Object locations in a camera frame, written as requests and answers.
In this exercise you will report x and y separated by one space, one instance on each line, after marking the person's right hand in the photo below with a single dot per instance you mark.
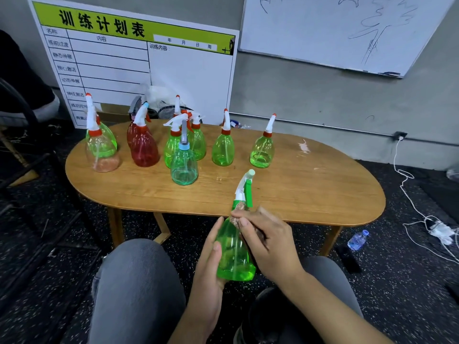
274 247

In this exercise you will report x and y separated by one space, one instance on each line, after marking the person's left hand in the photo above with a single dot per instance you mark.
204 283

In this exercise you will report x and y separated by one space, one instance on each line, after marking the person's left thumb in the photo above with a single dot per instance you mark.
216 257

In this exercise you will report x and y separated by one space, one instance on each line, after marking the person's right thumb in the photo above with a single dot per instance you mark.
249 229

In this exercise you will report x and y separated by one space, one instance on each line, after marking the green spray bottle green trigger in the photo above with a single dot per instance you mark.
235 254

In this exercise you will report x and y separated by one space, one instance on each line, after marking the person's left forearm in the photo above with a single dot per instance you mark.
195 331

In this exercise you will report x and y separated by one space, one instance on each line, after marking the person's right forearm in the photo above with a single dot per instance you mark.
330 311

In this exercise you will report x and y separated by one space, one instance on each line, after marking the oval wooden table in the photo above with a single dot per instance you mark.
304 189

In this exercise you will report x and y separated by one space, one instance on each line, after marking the person's left leg grey jeans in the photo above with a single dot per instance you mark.
138 293

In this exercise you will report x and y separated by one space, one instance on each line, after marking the person's leg grey jeans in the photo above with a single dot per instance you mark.
333 279
138 293

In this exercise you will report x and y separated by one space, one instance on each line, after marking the cluster of coloured spray bottles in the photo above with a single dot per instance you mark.
184 164

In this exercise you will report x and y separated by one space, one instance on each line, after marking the person's right leg grey jeans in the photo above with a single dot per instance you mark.
333 279

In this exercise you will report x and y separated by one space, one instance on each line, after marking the small clear water bottle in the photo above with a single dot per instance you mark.
358 240

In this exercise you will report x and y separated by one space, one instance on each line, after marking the clear plastic bag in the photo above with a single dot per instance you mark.
159 98

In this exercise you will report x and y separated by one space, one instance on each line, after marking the white power adapter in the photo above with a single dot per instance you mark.
441 231

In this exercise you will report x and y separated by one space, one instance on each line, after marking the white schedule board green header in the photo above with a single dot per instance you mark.
118 68

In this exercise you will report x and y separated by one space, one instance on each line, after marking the dark whiteboard eraser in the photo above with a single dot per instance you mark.
391 73

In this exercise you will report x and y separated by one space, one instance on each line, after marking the wooden stick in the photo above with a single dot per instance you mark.
16 157

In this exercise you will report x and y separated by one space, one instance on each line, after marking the black chair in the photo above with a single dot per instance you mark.
21 85

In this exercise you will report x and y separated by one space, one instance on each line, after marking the grey wall conduit pipe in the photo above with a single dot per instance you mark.
312 124

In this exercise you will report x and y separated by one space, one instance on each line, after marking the wall power outlet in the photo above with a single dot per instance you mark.
400 135

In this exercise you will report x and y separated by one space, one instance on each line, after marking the white wall whiteboard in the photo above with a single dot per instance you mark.
322 28

